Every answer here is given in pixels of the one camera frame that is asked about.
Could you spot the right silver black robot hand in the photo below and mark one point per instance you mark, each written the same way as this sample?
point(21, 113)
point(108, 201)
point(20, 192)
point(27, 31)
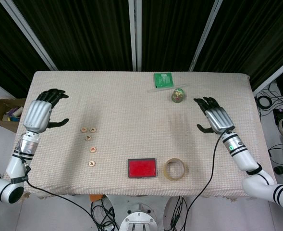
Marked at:
point(221, 119)

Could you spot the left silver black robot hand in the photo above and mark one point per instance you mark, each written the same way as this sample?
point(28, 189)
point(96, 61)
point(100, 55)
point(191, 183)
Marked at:
point(36, 113)

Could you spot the wooden button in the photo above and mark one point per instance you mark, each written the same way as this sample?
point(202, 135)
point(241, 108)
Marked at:
point(93, 149)
point(91, 163)
point(88, 137)
point(93, 129)
point(84, 129)

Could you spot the silver robot base column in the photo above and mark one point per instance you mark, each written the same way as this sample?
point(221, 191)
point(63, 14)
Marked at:
point(139, 216)

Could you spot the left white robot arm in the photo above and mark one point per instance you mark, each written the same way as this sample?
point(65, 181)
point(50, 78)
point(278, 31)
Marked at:
point(16, 166)

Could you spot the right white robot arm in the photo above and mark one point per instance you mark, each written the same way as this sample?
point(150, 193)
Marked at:
point(242, 156)

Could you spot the white cylinder roll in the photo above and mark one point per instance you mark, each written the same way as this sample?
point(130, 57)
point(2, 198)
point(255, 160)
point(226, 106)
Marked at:
point(18, 112)

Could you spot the purple packet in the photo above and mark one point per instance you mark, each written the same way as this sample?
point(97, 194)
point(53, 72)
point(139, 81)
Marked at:
point(11, 111)

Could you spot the green gold foil dome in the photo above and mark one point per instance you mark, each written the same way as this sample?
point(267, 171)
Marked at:
point(178, 96)

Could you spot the clear plastic straw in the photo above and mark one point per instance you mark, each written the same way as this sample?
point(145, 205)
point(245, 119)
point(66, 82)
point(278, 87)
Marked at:
point(160, 89)

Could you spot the green foil packet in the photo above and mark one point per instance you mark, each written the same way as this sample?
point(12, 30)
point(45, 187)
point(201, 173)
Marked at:
point(163, 80)

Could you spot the yellowish clear tape roll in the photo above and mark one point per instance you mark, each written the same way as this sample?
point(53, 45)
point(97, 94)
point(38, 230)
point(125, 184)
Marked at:
point(177, 177)

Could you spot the dark green curtain panel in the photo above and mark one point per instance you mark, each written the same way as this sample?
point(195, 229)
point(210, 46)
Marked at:
point(83, 31)
point(251, 31)
point(172, 31)
point(2, 48)

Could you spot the beige woven tablecloth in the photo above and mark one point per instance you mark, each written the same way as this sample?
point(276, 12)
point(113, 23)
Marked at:
point(131, 120)

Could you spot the red ink pad case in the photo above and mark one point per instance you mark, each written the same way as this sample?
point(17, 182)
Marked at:
point(142, 168)

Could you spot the white aluminium frame post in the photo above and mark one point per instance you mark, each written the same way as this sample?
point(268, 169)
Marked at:
point(206, 36)
point(27, 31)
point(135, 36)
point(275, 73)

